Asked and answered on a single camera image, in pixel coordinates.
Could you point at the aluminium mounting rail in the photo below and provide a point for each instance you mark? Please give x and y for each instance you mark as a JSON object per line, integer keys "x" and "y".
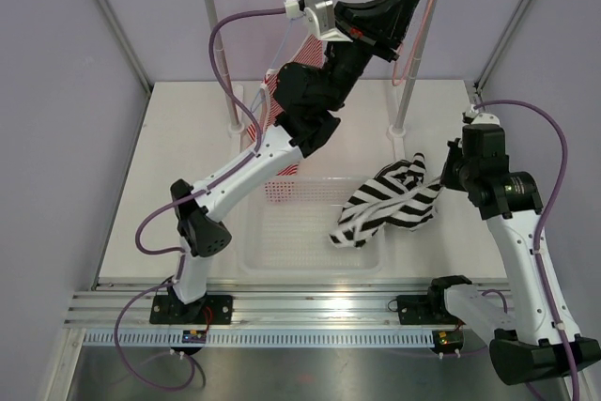
{"x": 319, "y": 306}

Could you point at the red striped tank top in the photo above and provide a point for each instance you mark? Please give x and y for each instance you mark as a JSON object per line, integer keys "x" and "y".
{"x": 277, "y": 90}

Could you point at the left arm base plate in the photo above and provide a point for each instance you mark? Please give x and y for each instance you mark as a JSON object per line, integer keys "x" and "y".
{"x": 212, "y": 309}

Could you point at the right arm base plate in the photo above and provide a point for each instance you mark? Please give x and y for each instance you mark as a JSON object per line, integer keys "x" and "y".
{"x": 421, "y": 311}

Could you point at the white plastic basket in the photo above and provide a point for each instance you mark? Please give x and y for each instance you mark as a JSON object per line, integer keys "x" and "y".
{"x": 282, "y": 229}

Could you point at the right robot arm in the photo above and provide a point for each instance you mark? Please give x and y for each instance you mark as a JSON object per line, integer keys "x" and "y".
{"x": 538, "y": 340}

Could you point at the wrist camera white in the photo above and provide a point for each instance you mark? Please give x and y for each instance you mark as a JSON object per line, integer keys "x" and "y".
{"x": 319, "y": 18}
{"x": 473, "y": 116}

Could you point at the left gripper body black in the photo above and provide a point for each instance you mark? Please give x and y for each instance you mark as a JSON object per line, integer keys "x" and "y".
{"x": 364, "y": 32}

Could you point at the black white striped tank top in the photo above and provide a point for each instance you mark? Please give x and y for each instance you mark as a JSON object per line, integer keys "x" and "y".
{"x": 398, "y": 195}

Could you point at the pink wire hanger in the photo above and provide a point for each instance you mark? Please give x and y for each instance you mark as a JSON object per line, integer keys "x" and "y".
{"x": 400, "y": 76}

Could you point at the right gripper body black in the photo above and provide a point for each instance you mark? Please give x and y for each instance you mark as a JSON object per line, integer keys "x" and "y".
{"x": 453, "y": 176}

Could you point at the white slotted cable duct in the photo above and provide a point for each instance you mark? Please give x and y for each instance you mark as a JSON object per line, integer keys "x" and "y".
{"x": 415, "y": 338}

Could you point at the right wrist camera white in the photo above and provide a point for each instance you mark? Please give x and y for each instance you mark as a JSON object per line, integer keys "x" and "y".
{"x": 473, "y": 116}

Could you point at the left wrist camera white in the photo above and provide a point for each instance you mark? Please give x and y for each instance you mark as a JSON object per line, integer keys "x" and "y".
{"x": 319, "y": 18}

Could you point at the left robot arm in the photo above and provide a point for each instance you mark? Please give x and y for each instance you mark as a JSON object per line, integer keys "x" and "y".
{"x": 201, "y": 207}

